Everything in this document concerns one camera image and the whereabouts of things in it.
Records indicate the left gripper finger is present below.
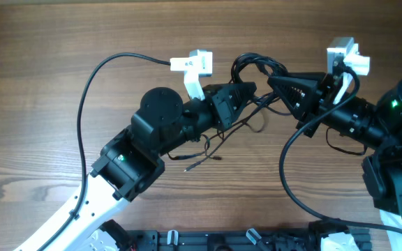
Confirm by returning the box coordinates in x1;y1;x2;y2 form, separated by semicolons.
202;84;242;96
225;82;257;121

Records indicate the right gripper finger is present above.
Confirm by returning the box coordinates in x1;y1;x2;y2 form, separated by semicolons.
287;72;327;82
267;76;315;119

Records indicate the black cable bundle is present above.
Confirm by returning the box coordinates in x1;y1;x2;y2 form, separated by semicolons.
167;52;292;173

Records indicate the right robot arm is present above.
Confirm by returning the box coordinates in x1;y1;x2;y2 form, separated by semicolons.
268;73;402;250

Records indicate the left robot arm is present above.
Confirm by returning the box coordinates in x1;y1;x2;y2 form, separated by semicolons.
19;82;256;250

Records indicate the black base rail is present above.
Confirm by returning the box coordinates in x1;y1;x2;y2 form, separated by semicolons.
96;218;373;251

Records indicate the right camera black cable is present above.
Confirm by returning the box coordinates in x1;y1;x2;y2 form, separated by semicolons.
278;66;402;247

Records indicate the camera black cable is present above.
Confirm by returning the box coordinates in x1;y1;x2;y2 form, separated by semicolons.
35;52;172;251
278;66;402;247

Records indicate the left camera black cable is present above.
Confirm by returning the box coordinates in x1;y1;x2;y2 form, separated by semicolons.
35;52;172;251

